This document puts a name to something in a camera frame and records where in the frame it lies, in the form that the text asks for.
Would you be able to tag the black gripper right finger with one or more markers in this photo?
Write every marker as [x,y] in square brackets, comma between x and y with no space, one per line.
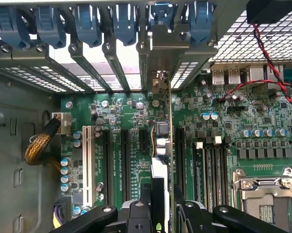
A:
[194,218]

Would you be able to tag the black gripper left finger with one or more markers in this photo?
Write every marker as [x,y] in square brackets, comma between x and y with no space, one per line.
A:
[138,218]

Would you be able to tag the black RAM slot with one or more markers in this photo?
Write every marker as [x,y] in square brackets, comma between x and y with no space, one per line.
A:
[218,170]
[225,170]
[209,170]

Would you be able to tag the metal CPU socket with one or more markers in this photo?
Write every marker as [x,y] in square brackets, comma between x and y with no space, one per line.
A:
[257,206]

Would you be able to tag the white expansion slot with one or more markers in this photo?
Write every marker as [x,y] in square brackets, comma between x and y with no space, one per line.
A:
[88,165]

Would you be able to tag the short black expansion slot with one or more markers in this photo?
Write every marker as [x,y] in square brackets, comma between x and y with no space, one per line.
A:
[144,140]

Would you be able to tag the white power connector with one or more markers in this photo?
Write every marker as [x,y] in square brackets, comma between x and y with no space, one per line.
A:
[66,123]

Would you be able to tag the green motherboard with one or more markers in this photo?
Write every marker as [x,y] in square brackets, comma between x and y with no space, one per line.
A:
[257,116]

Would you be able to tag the metal expansion slot cover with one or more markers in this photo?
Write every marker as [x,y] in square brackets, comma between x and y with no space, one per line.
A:
[5,60]
[32,58]
[201,52]

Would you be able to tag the open grey PC case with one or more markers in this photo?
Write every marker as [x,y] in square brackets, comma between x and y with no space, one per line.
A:
[229,19]

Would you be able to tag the black intrusion switch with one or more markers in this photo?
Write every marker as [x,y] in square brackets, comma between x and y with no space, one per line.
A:
[269,12]

